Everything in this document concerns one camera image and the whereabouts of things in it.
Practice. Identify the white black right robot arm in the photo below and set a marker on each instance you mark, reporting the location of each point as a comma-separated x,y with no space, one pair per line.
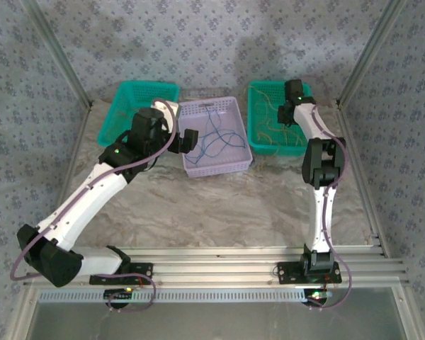
322,219

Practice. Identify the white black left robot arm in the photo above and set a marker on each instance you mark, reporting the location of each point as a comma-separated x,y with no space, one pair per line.
88,198

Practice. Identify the teal plastic basket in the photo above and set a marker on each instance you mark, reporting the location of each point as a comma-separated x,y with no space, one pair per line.
269,150
141,95

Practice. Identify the lavender plastic basket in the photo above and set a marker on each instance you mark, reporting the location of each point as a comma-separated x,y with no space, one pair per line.
216,169

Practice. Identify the black controller board with LED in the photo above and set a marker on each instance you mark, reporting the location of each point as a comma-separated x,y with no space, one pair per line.
315,299
117,294

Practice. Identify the aluminium side rail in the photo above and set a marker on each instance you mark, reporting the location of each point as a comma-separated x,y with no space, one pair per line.
361,170
71,166

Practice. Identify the aluminium frame post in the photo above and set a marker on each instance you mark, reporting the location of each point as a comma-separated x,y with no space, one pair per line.
56,49
372,49

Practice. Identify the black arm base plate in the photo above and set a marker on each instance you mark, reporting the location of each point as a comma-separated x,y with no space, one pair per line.
287,272
143,271

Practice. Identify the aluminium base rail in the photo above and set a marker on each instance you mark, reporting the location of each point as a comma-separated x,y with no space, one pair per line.
216,269

